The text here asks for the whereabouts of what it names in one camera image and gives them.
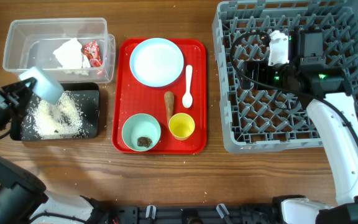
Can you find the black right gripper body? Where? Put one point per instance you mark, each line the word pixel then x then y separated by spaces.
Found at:
pixel 276 74

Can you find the light blue bowl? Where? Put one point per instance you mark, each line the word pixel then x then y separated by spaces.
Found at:
pixel 46 87

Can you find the white rice pile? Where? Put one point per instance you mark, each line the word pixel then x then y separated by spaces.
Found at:
pixel 53 121

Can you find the white plastic spoon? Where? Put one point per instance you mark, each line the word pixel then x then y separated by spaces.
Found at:
pixel 187 98

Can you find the yellow plastic cup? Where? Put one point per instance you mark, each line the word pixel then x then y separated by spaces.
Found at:
pixel 181 126

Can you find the mint green bowl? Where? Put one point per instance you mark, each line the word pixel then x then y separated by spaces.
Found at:
pixel 139 125

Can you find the dark food scrap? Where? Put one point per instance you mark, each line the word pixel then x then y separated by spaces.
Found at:
pixel 144 142

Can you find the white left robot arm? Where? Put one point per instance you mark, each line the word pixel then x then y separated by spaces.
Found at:
pixel 23 196

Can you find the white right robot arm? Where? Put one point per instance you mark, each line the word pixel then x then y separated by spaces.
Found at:
pixel 296 64

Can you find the grey dishwasher rack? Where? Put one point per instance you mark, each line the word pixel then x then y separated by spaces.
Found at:
pixel 264 120

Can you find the black waste tray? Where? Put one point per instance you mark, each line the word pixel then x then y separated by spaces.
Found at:
pixel 87 95

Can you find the white crumpled tissue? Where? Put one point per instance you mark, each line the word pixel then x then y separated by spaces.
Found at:
pixel 70 56

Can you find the clear plastic bin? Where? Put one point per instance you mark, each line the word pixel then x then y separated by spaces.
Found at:
pixel 31 43

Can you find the red snack wrapper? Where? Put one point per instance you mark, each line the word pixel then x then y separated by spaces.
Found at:
pixel 91 50

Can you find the brown carrot-like vegetable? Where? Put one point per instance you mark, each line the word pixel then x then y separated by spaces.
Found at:
pixel 169 104

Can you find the red plastic tray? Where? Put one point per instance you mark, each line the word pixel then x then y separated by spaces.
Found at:
pixel 132 98

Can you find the light blue plate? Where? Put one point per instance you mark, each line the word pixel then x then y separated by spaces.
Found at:
pixel 156 62

